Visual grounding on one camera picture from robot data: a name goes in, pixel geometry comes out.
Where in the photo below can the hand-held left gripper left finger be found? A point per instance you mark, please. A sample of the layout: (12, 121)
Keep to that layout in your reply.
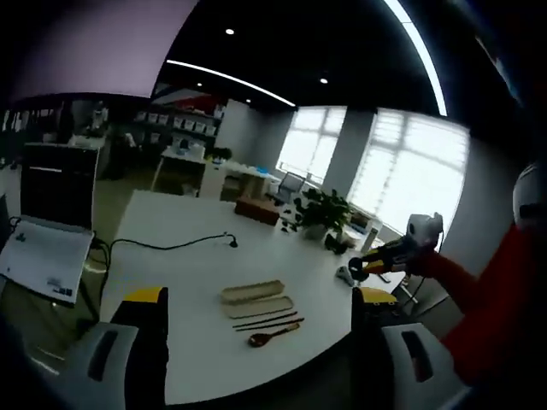
(107, 367)

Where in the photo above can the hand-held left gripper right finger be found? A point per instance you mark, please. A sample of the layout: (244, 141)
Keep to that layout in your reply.
(410, 367)

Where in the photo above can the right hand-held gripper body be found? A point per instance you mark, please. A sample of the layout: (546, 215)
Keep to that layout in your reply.
(422, 230)

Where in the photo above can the dark wooden chopstick utensil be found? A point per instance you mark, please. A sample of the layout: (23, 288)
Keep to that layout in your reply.
(271, 324)
(265, 320)

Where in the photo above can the dark wooden spoon utensil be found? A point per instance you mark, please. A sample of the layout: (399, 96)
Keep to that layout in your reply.
(261, 337)

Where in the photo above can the small grey device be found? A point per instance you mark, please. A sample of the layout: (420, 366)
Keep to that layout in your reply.
(344, 275)

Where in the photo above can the small black object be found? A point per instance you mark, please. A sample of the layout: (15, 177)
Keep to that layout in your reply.
(336, 246)

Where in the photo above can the green potted plant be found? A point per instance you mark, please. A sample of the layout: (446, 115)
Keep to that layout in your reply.
(325, 211)

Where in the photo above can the white worn device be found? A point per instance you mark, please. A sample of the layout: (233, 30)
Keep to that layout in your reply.
(530, 196)

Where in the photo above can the grey office chair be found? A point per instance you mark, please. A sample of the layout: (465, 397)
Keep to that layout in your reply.
(289, 188)

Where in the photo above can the brown box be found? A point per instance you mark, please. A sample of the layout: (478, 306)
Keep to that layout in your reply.
(257, 210)

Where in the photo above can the white laptop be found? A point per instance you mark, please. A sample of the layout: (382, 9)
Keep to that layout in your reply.
(55, 205)

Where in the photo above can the linear ceiling light strip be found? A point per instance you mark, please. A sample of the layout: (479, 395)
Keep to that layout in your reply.
(421, 47)
(231, 81)

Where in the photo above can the white cabinet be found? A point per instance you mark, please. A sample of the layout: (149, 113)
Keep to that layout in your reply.
(188, 173)

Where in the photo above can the storage shelf with white bins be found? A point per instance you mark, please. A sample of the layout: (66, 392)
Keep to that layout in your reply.
(181, 128)

